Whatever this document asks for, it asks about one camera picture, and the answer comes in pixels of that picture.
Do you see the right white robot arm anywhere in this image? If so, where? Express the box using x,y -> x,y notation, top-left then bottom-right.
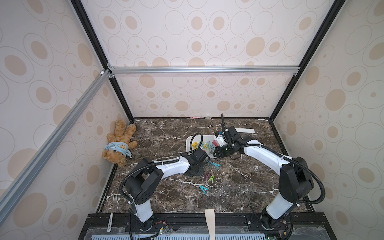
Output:
213,127 -> 314,225

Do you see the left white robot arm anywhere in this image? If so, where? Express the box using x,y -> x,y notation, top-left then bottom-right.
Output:
119,149 -> 210,224

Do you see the white plastic storage box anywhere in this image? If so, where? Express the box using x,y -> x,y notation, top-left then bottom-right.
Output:
186,135 -> 220,159

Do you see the teal clothespin top right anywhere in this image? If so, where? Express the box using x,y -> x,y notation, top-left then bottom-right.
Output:
209,162 -> 222,170

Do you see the white paper strip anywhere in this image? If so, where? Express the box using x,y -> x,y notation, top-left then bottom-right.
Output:
236,128 -> 255,134

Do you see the teal clothespin lower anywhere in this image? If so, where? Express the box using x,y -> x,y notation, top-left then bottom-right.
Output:
199,185 -> 209,194

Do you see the brown teddy bear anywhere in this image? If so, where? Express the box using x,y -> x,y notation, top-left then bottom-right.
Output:
102,119 -> 138,167

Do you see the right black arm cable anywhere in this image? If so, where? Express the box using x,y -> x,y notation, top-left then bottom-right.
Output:
220,113 -> 326,205

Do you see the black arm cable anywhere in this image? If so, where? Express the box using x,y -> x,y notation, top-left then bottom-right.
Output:
118,132 -> 204,203
220,113 -> 326,205

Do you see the beige strap at front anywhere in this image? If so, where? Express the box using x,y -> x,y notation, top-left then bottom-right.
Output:
204,209 -> 217,240

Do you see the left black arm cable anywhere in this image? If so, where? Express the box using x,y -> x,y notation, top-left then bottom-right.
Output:
118,132 -> 204,203

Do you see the silver aluminium rail back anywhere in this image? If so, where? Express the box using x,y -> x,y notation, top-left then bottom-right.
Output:
111,66 -> 300,74

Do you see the silver aluminium rail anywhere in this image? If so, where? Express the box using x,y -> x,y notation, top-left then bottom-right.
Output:
1,69 -> 112,224
111,66 -> 300,74

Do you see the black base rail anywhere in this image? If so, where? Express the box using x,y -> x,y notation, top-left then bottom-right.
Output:
83,212 -> 329,233

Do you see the silver aluminium rail left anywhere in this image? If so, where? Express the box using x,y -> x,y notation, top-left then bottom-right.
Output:
1,69 -> 112,224

